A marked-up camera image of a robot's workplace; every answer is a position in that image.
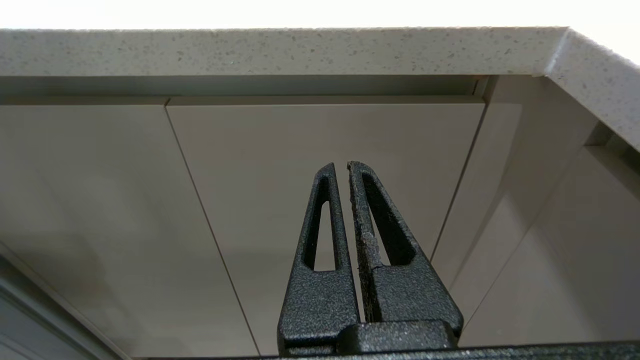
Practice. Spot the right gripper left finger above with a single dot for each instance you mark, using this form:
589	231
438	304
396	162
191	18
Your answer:
316	300

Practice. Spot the beige cabinet corner panel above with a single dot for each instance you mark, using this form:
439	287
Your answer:
505	190

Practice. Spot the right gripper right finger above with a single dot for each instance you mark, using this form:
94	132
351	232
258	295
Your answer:
407	295

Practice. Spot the speckled grey stone countertop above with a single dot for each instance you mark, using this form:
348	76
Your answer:
320	52

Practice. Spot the beige cabinet door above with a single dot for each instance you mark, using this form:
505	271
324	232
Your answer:
260	200
565	270
100	225

